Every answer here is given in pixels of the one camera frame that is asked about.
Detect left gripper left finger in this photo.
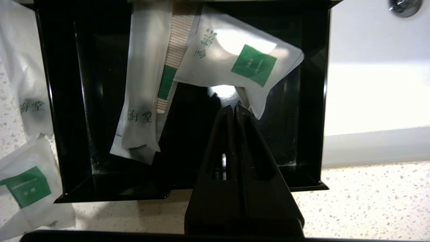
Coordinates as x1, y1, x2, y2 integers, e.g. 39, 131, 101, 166
185, 105, 241, 224

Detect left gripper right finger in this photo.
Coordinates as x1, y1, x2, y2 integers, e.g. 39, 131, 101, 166
234, 105, 305, 224

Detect long white toothbrush packet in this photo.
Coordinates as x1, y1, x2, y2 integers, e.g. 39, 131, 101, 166
0, 0, 54, 142
109, 0, 173, 165

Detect small white green-label sachet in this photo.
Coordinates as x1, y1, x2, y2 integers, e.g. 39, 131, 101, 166
0, 134, 76, 241
173, 5, 305, 120

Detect black glossy drawer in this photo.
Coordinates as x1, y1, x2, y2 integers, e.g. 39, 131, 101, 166
34, 0, 341, 204

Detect white ceramic sink basin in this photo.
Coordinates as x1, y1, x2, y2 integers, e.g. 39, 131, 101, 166
321, 0, 430, 168

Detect long beige toothbrush packet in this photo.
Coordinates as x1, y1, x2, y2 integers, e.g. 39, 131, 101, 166
156, 3, 202, 115

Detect chrome drain plug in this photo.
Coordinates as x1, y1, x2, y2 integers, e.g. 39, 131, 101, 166
390, 0, 422, 18

